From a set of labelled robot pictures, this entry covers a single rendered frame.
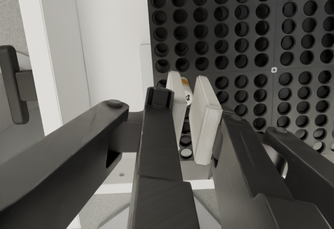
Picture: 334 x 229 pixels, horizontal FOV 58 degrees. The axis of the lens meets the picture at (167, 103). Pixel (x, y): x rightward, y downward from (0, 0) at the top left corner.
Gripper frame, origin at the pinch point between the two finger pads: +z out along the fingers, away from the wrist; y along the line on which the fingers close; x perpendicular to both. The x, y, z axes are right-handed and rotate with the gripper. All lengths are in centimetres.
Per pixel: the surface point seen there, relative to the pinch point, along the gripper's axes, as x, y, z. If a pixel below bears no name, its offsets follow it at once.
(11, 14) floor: -6, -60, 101
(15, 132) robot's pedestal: -33, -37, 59
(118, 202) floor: -81, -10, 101
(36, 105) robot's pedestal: -29, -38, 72
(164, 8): 5.4, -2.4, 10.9
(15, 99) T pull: -4.8, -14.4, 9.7
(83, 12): 3.4, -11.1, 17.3
